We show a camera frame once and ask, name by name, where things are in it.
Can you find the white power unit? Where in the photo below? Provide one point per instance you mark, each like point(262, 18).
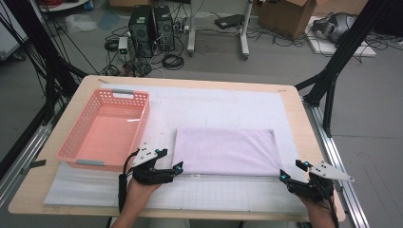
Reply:
point(123, 47)

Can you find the pink plastic basket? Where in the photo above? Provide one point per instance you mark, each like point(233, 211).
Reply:
point(107, 136)

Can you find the round white table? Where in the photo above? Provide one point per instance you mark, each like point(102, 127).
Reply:
point(63, 7)

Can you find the black metal frame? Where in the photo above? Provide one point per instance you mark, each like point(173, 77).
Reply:
point(47, 63)
point(335, 63)

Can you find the brown cardboard box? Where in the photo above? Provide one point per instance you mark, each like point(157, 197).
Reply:
point(285, 17)

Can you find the lilac printed towel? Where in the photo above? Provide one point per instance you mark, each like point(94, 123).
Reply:
point(228, 152)

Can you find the grey plastic device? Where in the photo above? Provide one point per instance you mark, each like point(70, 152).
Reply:
point(335, 27)

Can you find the white floor board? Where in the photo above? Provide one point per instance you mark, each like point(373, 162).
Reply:
point(323, 47)

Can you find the aluminium rail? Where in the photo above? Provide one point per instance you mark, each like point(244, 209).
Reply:
point(335, 152)
point(22, 158)

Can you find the white desk frame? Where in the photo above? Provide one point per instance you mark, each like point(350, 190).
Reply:
point(190, 31)

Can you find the person's left hand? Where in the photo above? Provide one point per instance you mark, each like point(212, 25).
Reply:
point(138, 196)

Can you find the white grid mat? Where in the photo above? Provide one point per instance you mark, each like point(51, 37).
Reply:
point(221, 101)

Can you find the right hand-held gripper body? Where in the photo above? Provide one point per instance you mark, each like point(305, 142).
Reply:
point(316, 190)

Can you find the clear plastic bag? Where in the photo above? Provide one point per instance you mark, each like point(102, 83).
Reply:
point(80, 23)

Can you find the black flat device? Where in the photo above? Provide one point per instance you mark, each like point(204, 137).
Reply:
point(229, 21)

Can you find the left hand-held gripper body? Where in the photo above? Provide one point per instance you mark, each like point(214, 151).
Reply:
point(149, 175)

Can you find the black computer tower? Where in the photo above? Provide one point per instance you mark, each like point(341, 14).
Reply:
point(164, 28)
point(141, 31)

